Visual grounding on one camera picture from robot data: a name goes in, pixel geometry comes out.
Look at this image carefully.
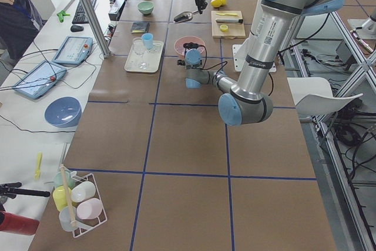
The red bottle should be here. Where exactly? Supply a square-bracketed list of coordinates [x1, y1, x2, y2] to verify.
[1, 211, 39, 236]

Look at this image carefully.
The green cup in rack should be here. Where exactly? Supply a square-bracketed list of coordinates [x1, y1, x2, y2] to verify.
[53, 171, 76, 189]

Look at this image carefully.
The lemon half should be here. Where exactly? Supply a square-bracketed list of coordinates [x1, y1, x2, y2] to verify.
[220, 24, 229, 32]

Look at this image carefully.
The black tripod handle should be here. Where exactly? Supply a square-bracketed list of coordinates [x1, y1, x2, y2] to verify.
[1, 182, 51, 199]

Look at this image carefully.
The yellow cup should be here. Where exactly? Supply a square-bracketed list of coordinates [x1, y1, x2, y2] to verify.
[52, 186, 68, 212]

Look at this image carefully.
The far teach pendant tablet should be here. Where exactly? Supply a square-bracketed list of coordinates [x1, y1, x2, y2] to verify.
[52, 36, 93, 66]

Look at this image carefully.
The yellow plastic fork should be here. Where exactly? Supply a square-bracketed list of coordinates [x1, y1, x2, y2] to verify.
[34, 152, 43, 180]

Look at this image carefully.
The white cup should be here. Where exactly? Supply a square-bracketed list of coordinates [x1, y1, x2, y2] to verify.
[70, 181, 96, 203]

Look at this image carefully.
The cream serving tray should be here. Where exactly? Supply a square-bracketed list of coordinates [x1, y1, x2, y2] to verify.
[124, 41, 165, 73]

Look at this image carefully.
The clear wine glass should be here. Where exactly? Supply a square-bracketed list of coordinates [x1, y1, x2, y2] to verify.
[132, 38, 148, 70]

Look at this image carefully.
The yellow plastic knife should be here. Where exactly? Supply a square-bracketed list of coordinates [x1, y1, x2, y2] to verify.
[215, 12, 238, 17]

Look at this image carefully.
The green bowl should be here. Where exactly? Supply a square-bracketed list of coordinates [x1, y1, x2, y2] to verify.
[137, 1, 154, 15]

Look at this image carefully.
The pink bowl of ice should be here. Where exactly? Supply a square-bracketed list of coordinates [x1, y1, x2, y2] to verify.
[174, 36, 206, 59]

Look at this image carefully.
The whole yellow lemon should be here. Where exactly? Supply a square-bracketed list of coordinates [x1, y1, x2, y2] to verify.
[210, 0, 227, 8]

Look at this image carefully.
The seated person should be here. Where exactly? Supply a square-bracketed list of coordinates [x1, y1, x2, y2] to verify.
[1, 0, 45, 65]

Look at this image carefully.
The metal ice scoop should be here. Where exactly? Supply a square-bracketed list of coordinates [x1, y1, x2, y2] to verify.
[173, 11, 199, 24]

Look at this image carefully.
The wooden rack handle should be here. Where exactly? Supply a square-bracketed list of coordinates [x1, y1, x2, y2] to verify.
[60, 165, 76, 228]

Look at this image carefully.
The blue bowl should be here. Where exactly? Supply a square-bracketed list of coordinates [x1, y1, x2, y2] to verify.
[44, 96, 82, 128]

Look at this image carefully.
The black computer mouse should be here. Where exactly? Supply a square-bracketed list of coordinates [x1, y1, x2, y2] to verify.
[70, 25, 84, 32]

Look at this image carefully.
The pink cup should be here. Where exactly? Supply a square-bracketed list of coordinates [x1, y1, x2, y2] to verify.
[76, 198, 103, 220]

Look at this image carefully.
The white wire cup rack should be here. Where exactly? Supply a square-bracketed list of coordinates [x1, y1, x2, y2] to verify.
[53, 166, 108, 238]

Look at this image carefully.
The green plastic tool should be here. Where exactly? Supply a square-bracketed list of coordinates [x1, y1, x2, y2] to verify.
[56, 10, 70, 23]

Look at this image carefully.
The near teach pendant tablet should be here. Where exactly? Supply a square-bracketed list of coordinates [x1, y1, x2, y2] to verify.
[12, 60, 67, 99]

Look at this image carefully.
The light blue cup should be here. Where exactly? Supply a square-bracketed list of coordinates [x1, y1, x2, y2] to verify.
[141, 33, 153, 49]

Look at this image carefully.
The wooden cutting board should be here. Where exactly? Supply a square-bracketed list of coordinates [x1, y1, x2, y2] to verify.
[211, 11, 246, 38]

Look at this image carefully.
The teach pendant tablet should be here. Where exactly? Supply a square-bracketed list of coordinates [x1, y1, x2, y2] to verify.
[12, 60, 67, 99]
[52, 36, 93, 66]

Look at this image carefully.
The aluminium frame post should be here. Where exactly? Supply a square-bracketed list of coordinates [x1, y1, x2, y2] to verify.
[80, 0, 111, 58]

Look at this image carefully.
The clear cup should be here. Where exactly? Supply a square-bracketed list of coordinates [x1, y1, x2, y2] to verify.
[59, 206, 78, 232]

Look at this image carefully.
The silver black knife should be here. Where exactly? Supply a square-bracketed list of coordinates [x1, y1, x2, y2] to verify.
[215, 18, 243, 24]

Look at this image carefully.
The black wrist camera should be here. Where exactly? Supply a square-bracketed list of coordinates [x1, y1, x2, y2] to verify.
[183, 42, 204, 53]

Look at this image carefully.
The black keyboard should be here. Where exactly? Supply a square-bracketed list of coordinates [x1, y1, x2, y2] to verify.
[71, 0, 98, 25]

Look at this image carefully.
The dark folded cloth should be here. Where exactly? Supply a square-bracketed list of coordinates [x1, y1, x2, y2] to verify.
[131, 22, 150, 34]

